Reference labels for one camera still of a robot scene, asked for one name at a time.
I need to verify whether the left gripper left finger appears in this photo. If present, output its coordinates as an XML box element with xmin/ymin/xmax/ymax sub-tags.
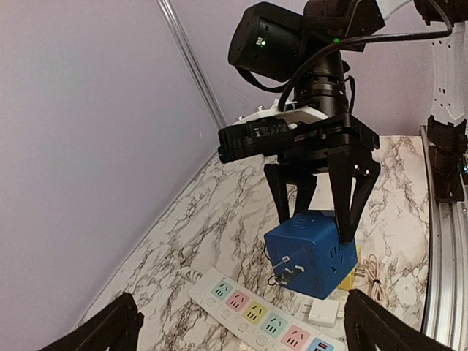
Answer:
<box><xmin>42</xmin><ymin>292</ymin><xmax>144</xmax><ymax>351</ymax></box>

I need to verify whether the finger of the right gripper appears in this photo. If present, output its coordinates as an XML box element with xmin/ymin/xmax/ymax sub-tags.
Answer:
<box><xmin>263</xmin><ymin>162</ymin><xmax>319</xmax><ymax>223</ymax></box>
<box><xmin>327</xmin><ymin>148</ymin><xmax>380</xmax><ymax>244</ymax></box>

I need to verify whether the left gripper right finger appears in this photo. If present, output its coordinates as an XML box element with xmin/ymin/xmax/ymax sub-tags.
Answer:
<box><xmin>344</xmin><ymin>289</ymin><xmax>449</xmax><ymax>351</ymax></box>

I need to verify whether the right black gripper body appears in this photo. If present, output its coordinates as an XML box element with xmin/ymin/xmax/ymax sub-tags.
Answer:
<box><xmin>263</xmin><ymin>113</ymin><xmax>380</xmax><ymax>183</ymax></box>

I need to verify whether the white usb charger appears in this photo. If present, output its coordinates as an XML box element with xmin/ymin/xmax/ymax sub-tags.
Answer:
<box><xmin>303</xmin><ymin>298</ymin><xmax>344</xmax><ymax>328</ymax></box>

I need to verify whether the yellow cube socket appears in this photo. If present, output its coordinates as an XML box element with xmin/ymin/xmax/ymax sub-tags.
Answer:
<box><xmin>338</xmin><ymin>244</ymin><xmax>366</xmax><ymax>291</ymax></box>

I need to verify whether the blue cube socket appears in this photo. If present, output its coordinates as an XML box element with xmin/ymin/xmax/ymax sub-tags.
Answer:
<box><xmin>264</xmin><ymin>210</ymin><xmax>358</xmax><ymax>300</ymax></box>

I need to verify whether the white multicolour power strip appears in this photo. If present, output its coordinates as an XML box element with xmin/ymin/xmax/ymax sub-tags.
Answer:
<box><xmin>179</xmin><ymin>267</ymin><xmax>347</xmax><ymax>351</ymax></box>

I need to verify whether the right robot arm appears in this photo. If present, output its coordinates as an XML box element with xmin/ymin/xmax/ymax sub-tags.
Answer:
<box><xmin>218</xmin><ymin>1</ymin><xmax>467</xmax><ymax>243</ymax></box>

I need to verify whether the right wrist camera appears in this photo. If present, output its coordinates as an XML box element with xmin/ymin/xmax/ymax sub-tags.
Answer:
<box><xmin>217</xmin><ymin>99</ymin><xmax>328</xmax><ymax>164</ymax></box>

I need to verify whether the pink usb cable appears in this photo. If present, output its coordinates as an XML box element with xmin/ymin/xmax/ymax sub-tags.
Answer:
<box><xmin>360</xmin><ymin>254</ymin><xmax>388</xmax><ymax>304</ymax></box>

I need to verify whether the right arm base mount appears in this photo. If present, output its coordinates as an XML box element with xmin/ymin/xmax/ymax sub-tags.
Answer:
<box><xmin>426</xmin><ymin>116</ymin><xmax>467</xmax><ymax>203</ymax></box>

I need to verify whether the front aluminium rail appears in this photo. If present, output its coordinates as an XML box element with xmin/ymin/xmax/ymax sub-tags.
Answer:
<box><xmin>420</xmin><ymin>126</ymin><xmax>467</xmax><ymax>350</ymax></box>

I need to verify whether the right aluminium frame post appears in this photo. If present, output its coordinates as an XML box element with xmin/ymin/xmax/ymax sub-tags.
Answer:
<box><xmin>156</xmin><ymin>0</ymin><xmax>227</xmax><ymax>129</ymax></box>

